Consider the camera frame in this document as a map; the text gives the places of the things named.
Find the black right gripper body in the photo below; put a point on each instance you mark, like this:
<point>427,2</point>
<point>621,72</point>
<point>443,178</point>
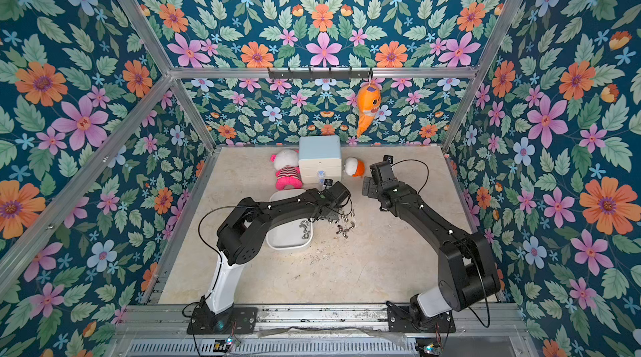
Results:
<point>378,177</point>

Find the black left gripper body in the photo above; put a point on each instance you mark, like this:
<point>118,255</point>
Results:
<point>334,207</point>

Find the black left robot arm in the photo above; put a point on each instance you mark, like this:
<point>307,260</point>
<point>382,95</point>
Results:
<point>242,233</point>

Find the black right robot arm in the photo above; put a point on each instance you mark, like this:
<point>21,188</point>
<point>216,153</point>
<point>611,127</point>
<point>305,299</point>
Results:
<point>466,273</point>

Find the pile of silver wing nuts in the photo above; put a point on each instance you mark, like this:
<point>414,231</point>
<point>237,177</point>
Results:
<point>306,227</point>

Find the pale blue drawer box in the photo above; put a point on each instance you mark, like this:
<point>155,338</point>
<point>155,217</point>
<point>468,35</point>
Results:
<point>320,153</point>

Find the white storage tray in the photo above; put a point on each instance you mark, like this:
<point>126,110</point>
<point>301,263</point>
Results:
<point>287,237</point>

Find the orange white plush ball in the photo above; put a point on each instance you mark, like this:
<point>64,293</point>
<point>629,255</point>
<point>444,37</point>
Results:
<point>354,167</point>

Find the pink white plush toy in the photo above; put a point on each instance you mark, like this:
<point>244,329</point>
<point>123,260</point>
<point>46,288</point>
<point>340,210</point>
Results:
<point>287,170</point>

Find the orange hanging fish plush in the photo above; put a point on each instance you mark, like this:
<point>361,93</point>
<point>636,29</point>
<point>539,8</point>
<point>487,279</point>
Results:
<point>369,101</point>

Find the black hook rail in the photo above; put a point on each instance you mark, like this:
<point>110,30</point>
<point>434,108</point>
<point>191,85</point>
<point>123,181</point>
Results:
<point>311,74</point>

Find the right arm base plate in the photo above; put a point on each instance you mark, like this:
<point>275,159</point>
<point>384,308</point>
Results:
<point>410,319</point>

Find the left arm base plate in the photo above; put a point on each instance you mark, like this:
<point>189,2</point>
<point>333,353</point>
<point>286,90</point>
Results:
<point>234,321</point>

